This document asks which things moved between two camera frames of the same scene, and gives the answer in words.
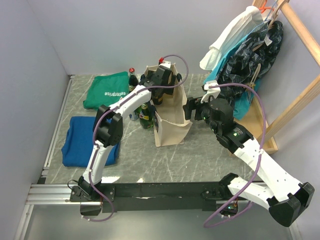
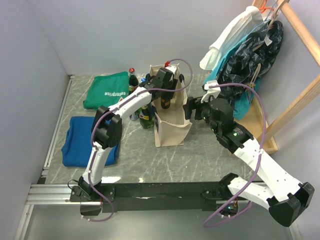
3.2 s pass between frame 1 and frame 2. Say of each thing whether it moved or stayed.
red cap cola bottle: stayed
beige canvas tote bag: stayed
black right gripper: stayed
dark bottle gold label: moved
